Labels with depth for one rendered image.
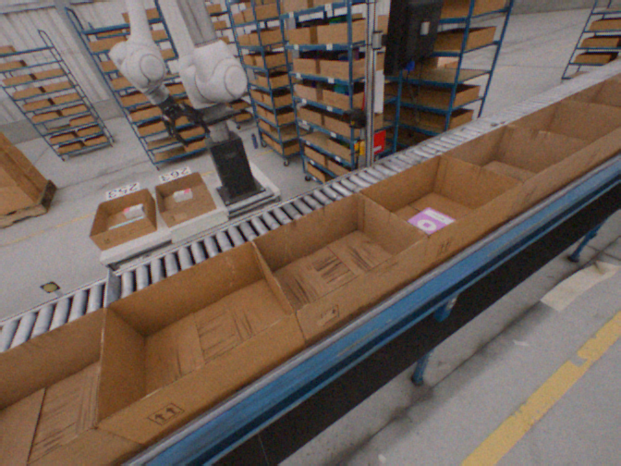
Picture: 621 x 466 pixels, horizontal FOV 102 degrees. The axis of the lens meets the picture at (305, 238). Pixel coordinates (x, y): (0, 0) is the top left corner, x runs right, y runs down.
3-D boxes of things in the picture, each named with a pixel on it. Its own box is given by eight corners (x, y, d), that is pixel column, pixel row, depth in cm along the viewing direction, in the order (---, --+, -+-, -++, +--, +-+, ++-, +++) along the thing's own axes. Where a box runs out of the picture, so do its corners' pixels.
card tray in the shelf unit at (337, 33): (317, 43, 188) (316, 26, 181) (351, 36, 196) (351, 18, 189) (349, 42, 159) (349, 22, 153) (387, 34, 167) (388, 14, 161)
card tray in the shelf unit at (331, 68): (320, 75, 201) (319, 60, 194) (351, 67, 210) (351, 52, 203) (351, 79, 173) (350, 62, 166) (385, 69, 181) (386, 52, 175)
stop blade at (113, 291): (121, 280, 118) (109, 267, 112) (118, 368, 86) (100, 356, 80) (120, 281, 118) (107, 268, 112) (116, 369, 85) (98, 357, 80)
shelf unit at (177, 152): (156, 172, 401) (60, 6, 273) (156, 162, 436) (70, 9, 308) (216, 153, 426) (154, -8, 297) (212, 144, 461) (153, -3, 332)
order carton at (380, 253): (358, 228, 96) (358, 190, 85) (420, 278, 76) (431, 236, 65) (264, 276, 85) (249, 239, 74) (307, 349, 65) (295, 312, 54)
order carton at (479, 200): (432, 191, 107) (441, 153, 96) (504, 226, 87) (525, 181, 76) (358, 229, 96) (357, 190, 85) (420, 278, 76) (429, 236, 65)
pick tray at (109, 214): (155, 200, 166) (147, 187, 160) (157, 230, 139) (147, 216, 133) (109, 216, 159) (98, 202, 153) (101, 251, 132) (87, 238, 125)
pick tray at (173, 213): (204, 184, 174) (198, 170, 168) (217, 208, 147) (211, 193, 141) (162, 199, 166) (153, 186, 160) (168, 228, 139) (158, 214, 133)
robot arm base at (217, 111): (184, 121, 133) (178, 110, 129) (222, 108, 141) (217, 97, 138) (196, 127, 121) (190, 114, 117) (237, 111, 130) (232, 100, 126)
